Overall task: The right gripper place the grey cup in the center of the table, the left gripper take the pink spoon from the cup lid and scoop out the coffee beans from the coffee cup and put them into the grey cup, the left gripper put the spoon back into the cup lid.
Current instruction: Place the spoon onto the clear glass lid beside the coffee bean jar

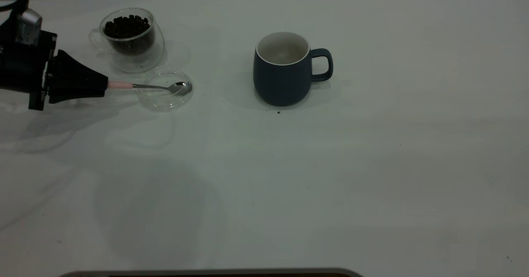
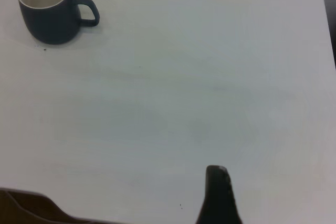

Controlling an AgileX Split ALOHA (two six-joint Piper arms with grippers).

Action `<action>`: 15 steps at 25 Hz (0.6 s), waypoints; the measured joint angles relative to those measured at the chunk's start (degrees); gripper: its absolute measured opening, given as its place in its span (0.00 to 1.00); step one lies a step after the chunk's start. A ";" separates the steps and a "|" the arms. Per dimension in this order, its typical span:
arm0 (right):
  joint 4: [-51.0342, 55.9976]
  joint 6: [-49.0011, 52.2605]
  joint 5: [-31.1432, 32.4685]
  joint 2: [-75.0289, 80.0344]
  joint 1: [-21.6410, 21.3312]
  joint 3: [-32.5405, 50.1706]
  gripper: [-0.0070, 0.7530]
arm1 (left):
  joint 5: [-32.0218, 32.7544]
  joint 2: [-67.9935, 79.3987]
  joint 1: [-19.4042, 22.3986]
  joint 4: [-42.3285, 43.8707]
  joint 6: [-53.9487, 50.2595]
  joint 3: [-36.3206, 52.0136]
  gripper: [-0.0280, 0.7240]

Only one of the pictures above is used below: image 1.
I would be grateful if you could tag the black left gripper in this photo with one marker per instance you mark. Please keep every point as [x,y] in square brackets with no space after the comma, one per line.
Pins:
[20,68]

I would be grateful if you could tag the dark blue ceramic mug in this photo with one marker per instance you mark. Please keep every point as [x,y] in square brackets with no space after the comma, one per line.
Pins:
[281,84]

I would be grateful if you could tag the dark coffee beans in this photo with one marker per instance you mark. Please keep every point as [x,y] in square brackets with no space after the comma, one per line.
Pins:
[128,27]

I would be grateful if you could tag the clear round glass lid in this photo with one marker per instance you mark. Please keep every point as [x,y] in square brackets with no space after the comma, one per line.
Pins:
[165,102]

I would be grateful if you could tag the clear double-wall glass cup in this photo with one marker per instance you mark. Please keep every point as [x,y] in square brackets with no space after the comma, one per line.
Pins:
[136,64]

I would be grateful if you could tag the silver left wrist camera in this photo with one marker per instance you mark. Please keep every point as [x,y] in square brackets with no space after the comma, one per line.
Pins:
[29,27]

